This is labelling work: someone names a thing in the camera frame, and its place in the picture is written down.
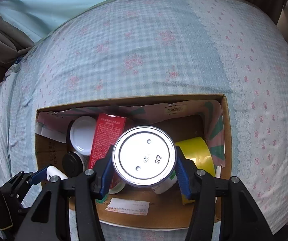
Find dark brown curtain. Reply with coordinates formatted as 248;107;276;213
0;16;34;67

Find white cylindrical bottle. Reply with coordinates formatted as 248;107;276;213
151;170;177;195

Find silver and red can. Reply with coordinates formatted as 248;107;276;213
112;126;177;188

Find yellow tape roll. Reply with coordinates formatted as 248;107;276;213
174;136;216;205

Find checked floral bed sheet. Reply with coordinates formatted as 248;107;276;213
0;0;288;232

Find brown cardboard box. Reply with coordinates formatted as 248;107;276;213
35;94;232;231

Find black lidded jar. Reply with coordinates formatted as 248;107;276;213
62;151;90;177

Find red carton box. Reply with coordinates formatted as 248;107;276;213
88;113;126;169

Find white lidded jar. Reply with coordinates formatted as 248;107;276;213
69;116;97;156

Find white earbuds case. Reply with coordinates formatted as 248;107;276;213
46;166;68;181

